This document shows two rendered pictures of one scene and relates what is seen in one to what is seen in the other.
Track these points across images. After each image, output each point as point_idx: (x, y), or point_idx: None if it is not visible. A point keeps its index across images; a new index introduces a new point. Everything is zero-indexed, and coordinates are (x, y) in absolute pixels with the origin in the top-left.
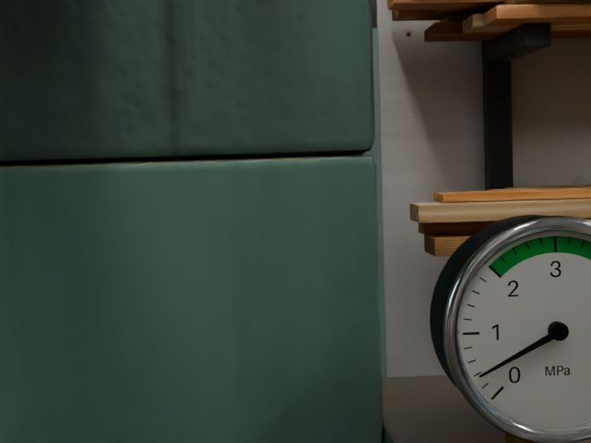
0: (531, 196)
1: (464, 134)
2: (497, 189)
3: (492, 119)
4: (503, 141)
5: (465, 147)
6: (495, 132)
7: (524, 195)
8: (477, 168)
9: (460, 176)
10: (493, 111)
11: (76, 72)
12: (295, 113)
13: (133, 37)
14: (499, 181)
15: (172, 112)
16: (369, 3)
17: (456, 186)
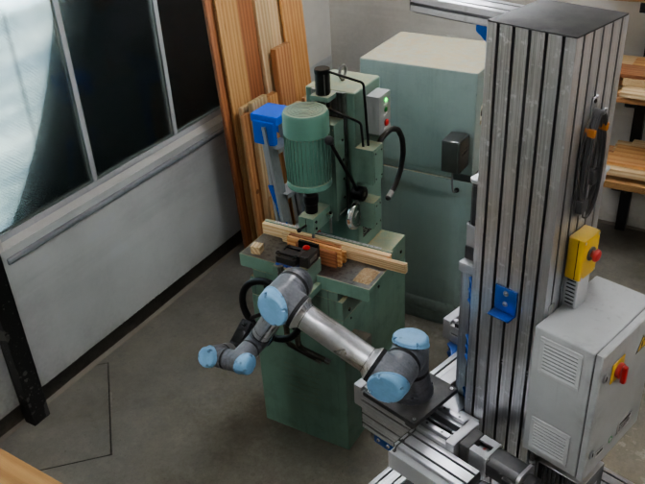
0: (614, 164)
1: (627, 109)
2: (619, 147)
3: (635, 108)
4: (639, 118)
5: (626, 114)
6: (636, 114)
7: (611, 163)
8: (630, 124)
9: (621, 126)
10: (637, 106)
11: (322, 309)
12: (337, 317)
13: (325, 308)
14: (633, 134)
15: (328, 314)
16: (343, 311)
17: (618, 130)
